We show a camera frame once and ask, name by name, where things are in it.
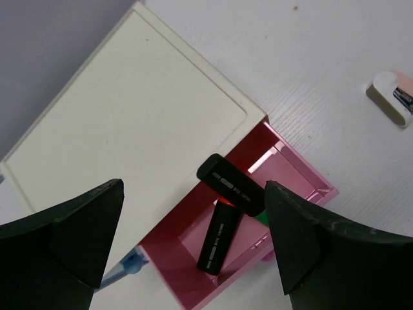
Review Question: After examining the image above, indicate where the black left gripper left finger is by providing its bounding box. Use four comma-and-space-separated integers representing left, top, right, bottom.
1, 179, 124, 309

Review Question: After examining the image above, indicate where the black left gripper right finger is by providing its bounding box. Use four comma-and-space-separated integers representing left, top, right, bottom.
265, 181, 412, 309

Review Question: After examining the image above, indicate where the light blue drawer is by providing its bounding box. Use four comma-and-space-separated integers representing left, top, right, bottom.
95, 247, 149, 292

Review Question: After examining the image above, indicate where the orange highlighter black body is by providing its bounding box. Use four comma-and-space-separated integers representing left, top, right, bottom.
197, 198, 243, 276

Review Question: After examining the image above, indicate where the pink drawer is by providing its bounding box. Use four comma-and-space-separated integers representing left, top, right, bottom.
140, 121, 339, 309

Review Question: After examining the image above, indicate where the green highlighter black body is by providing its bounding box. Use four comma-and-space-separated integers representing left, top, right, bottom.
196, 154, 269, 227

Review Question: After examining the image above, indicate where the white drawer organizer cabinet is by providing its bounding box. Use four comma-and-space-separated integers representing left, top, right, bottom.
1, 3, 266, 269

